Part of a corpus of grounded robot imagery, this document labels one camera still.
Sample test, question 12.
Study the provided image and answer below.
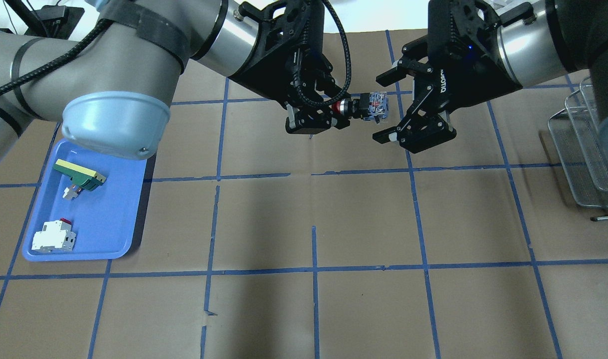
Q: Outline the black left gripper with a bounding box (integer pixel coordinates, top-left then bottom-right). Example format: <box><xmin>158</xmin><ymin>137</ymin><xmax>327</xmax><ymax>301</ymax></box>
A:
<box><xmin>231</xmin><ymin>0</ymin><xmax>352</xmax><ymax>135</ymax></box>

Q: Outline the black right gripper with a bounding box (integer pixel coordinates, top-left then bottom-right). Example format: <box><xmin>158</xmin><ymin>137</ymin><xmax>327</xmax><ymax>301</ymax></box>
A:
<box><xmin>373</xmin><ymin>0</ymin><xmax>523</xmax><ymax>153</ymax></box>

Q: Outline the red emergency stop button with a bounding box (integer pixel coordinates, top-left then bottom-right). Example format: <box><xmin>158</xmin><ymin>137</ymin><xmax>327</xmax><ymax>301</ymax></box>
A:
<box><xmin>331</xmin><ymin>92</ymin><xmax>390</xmax><ymax>124</ymax></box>

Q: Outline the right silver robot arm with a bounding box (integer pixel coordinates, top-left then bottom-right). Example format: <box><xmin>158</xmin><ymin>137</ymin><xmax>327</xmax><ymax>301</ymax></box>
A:
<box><xmin>373</xmin><ymin>0</ymin><xmax>608</xmax><ymax>166</ymax></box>

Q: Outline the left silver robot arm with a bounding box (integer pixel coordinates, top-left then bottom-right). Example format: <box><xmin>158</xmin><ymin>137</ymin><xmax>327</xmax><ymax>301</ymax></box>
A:
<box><xmin>0</xmin><ymin>0</ymin><xmax>351</xmax><ymax>163</ymax></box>

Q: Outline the green yellow terminal block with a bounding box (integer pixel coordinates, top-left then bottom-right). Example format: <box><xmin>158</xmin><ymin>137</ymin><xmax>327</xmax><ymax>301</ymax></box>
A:
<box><xmin>53</xmin><ymin>159</ymin><xmax>106</xmax><ymax>191</ymax></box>

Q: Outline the blue plastic tray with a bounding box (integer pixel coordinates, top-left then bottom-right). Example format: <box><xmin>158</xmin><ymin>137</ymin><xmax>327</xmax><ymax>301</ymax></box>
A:
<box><xmin>21</xmin><ymin>140</ymin><xmax>156</xmax><ymax>262</ymax></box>

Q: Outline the white circuit breaker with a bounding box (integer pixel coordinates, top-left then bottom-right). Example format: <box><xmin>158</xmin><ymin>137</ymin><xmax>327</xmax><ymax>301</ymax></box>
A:
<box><xmin>31</xmin><ymin>218</ymin><xmax>77</xmax><ymax>254</ymax></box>

